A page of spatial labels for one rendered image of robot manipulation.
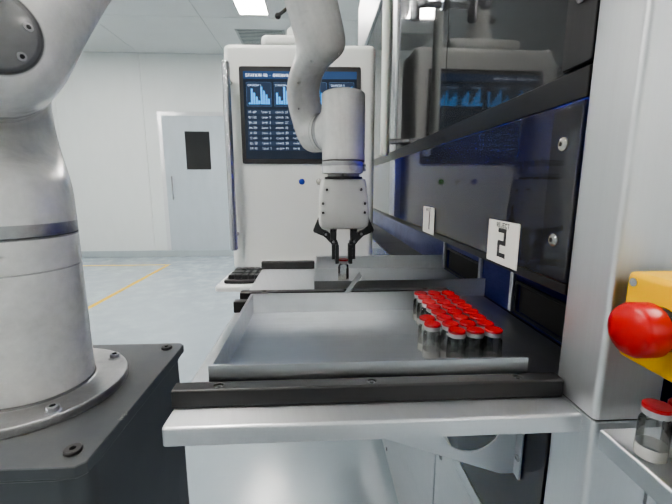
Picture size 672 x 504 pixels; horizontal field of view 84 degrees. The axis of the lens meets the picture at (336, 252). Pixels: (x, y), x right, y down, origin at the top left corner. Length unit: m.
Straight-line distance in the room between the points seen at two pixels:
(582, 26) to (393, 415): 0.42
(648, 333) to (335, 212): 0.54
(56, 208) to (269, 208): 0.92
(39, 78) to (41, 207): 0.12
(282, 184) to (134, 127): 5.27
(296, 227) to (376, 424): 1.01
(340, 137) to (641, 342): 0.55
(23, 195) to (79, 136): 6.36
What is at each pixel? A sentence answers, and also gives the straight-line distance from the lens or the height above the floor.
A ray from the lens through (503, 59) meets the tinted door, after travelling 0.64.
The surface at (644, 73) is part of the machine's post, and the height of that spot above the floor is 1.18.
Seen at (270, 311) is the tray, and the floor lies 0.88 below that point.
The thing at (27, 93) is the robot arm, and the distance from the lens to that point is 0.46.
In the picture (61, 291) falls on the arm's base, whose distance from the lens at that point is 0.50.
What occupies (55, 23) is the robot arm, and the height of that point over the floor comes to 1.24.
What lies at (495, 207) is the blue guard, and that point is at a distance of 0.58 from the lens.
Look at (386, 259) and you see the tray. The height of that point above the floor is 0.90.
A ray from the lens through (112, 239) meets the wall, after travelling 6.70.
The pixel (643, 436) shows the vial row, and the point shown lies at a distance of 0.41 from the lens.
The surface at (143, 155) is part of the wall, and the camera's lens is 6.41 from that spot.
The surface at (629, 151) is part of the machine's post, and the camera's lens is 0.40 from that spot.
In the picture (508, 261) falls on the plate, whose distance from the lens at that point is 0.55.
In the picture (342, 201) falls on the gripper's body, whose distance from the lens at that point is 0.74.
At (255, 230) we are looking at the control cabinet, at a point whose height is 0.94.
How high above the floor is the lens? 1.10
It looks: 10 degrees down
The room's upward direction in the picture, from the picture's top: straight up
